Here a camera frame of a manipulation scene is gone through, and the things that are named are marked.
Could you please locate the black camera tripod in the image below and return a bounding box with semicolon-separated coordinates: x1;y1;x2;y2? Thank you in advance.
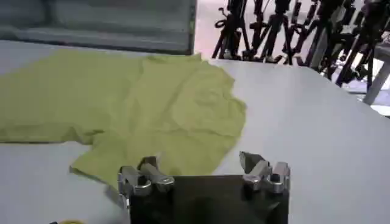
249;0;295;65
212;0;254;61
283;0;339;80
335;0;390;89

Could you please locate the yellow-green shirt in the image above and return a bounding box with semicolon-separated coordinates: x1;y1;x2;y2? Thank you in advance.
0;50;247;189

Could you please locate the white empty shelf unit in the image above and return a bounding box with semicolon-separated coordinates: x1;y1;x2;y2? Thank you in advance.
0;0;197;56

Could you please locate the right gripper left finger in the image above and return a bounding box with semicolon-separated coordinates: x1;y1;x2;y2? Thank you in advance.
117;155;176;197

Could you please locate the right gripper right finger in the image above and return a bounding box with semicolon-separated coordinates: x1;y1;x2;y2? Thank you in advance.
238;151;291;194

